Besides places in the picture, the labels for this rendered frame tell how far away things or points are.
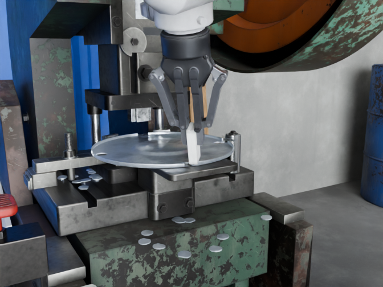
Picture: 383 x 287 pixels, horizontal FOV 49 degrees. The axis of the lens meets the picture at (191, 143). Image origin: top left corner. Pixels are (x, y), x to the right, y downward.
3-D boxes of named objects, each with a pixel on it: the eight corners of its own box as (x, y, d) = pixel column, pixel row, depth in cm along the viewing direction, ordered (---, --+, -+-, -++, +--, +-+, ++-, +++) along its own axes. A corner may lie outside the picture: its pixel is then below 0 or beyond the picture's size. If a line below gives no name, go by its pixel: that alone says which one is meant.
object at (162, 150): (198, 131, 105) (198, 128, 105) (261, 158, 79) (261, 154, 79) (80, 141, 94) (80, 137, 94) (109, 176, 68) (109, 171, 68)
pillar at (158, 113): (165, 147, 107) (164, 93, 104) (157, 148, 106) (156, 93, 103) (161, 146, 109) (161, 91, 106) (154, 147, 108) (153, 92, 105)
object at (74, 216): (254, 195, 99) (255, 171, 97) (58, 237, 77) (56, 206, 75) (191, 165, 124) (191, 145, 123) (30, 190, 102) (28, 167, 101)
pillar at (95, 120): (102, 155, 99) (100, 96, 96) (93, 156, 98) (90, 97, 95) (100, 154, 101) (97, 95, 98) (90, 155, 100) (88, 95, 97)
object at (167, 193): (239, 231, 78) (240, 161, 75) (171, 248, 72) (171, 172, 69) (176, 192, 99) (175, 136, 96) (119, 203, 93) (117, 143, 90)
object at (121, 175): (192, 171, 98) (192, 158, 97) (109, 184, 88) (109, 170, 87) (162, 155, 111) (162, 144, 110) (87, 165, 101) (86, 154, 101)
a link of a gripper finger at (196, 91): (192, 60, 68) (201, 60, 67) (198, 122, 73) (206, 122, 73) (187, 69, 65) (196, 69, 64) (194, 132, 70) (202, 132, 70)
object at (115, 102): (192, 115, 95) (192, 90, 93) (106, 123, 85) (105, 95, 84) (161, 106, 108) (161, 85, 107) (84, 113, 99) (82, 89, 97)
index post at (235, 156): (241, 172, 96) (242, 131, 94) (230, 173, 95) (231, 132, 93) (233, 169, 99) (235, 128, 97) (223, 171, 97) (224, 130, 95)
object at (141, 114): (152, 121, 95) (152, 104, 95) (133, 122, 93) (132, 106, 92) (146, 118, 98) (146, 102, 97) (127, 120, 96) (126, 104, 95)
